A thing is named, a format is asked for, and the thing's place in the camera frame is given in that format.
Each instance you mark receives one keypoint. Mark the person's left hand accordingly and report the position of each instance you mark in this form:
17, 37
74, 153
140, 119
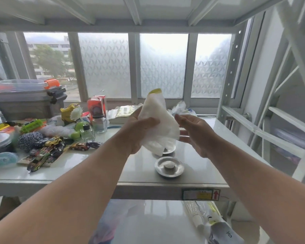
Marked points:
134, 132

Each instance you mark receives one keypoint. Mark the person's right hand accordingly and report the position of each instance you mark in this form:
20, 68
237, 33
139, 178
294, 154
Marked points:
200, 137

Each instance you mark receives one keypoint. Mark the yellow-top zip bag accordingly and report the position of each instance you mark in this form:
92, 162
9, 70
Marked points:
157, 116

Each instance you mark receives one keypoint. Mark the steel sink stopper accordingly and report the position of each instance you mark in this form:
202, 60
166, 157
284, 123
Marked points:
169, 150
169, 168

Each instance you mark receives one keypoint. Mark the person's right forearm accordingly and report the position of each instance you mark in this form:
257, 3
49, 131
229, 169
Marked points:
264, 190

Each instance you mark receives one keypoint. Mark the person's left forearm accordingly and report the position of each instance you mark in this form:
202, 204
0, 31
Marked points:
66, 200

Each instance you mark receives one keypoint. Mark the crumpled clear plastic bag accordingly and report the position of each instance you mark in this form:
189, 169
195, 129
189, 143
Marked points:
183, 109

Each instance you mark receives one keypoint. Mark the flat white cardboard box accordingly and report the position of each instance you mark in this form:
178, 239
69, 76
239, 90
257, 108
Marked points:
119, 120

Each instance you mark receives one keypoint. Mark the pile of printed plastic pouches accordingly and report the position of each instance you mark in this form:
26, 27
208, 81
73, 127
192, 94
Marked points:
124, 110

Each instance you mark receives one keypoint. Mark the round glass jar black cap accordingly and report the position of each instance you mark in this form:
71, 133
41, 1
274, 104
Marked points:
99, 125

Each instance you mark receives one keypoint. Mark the red box with clear window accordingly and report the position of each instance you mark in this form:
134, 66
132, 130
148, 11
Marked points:
96, 106

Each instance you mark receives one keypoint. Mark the square glass diffuser bottle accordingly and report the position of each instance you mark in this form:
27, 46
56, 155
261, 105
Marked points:
87, 134

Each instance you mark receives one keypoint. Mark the chrome bar with round knob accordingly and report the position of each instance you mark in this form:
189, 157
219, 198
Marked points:
246, 116

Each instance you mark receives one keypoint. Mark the green plastic toy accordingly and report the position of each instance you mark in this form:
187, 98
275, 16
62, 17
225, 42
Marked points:
77, 128

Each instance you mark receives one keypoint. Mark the yellow red warning label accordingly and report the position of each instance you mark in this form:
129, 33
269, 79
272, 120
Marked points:
200, 194

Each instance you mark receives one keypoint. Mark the white flower on reed sticks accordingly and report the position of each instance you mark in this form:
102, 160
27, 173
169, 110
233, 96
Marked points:
75, 113

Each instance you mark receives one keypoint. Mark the yellow crumpled packet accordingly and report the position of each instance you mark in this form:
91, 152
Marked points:
66, 113

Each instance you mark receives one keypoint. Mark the white perforated shelving rack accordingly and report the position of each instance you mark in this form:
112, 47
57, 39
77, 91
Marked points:
236, 71

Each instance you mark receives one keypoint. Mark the sleeve of clear plastic cups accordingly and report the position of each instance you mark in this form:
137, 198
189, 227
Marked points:
194, 213

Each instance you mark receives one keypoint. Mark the clear packet with yellow print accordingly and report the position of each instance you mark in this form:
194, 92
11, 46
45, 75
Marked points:
211, 213

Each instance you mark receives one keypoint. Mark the white foam netting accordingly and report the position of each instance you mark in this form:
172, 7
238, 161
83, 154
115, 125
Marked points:
56, 129

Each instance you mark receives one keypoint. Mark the pile of toy cars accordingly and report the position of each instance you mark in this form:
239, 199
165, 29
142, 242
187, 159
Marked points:
50, 149

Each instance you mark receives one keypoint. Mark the green toy bus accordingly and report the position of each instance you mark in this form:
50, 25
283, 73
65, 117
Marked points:
33, 125

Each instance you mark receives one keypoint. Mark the blue white twine ball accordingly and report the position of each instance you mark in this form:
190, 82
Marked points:
30, 141

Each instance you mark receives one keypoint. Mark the green tree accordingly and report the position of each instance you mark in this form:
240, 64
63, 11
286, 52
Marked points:
49, 60

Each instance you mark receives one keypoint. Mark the grey storage box black latches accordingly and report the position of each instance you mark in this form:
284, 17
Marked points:
23, 109

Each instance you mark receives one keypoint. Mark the colourful printed card sheet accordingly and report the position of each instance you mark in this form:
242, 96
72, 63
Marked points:
23, 161

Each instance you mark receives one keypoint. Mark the pale apartment building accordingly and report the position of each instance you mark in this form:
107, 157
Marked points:
53, 44

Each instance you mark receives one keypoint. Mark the clear storage box orange latch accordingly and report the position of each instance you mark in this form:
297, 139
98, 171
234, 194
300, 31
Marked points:
20, 86

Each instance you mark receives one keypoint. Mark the yellow black plastic toy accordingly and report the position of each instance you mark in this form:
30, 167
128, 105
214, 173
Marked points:
2, 127

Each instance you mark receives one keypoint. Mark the pale blue tape dispenser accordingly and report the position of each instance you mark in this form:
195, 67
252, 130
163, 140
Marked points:
5, 160

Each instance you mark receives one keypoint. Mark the round clear plastic container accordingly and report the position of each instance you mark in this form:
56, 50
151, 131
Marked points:
0, 143

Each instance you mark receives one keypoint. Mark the white aluminium window frame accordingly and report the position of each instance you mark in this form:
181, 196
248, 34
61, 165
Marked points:
133, 73

